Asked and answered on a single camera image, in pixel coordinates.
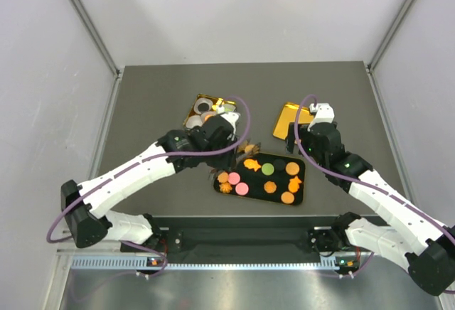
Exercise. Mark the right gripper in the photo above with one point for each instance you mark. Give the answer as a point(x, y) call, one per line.
point(303, 134)

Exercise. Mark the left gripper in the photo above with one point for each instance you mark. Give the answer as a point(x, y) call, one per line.
point(228, 158)

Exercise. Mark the gold tin lid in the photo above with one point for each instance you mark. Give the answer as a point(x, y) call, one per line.
point(287, 116)

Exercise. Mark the green christmas cookie tin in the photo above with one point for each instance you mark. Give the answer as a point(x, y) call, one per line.
point(216, 101)

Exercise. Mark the black sandwich cookie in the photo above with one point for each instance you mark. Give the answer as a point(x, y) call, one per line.
point(279, 164)
point(203, 107)

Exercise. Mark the metal serving tongs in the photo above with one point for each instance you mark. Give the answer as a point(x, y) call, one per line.
point(234, 158)

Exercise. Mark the orange biscuit stack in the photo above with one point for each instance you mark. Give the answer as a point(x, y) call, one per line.
point(250, 148)

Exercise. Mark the orange swirl cookie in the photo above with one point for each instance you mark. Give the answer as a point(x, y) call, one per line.
point(270, 187)
point(225, 187)

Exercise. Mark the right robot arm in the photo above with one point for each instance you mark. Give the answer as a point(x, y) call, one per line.
point(417, 243)

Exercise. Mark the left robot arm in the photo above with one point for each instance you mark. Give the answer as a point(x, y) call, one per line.
point(88, 206)

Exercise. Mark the white paper cupcake liner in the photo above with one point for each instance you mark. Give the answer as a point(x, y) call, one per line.
point(194, 121)
point(198, 101)

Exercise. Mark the orange biscuit top right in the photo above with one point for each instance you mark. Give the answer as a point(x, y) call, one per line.
point(292, 168)

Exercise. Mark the black gold-rimmed tray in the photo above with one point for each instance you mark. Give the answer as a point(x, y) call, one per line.
point(256, 180)

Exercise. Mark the orange biscuit left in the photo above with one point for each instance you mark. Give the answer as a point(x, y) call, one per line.
point(223, 177)

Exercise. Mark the orange fish cookie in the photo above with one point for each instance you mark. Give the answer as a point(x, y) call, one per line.
point(252, 164)
point(294, 184)

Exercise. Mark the pink sandwich cookie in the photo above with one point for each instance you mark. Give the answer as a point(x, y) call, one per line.
point(233, 178)
point(242, 189)

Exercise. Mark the orange biscuit bottom right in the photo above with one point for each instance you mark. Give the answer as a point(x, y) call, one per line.
point(287, 197)

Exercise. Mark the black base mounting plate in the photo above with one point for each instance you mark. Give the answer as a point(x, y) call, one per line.
point(238, 238)

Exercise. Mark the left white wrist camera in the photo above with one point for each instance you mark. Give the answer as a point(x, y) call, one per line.
point(230, 115)

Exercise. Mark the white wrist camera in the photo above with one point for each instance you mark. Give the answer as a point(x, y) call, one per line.
point(230, 115)
point(322, 113)

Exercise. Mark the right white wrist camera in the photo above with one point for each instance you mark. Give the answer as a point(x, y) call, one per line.
point(322, 113)

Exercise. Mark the left aluminium frame post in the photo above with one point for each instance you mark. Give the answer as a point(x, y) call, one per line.
point(93, 33)

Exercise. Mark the aluminium frame post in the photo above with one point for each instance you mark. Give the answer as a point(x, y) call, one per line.
point(93, 33)
point(391, 32)

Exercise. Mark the right aluminium frame post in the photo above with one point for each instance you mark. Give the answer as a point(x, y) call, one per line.
point(391, 32)

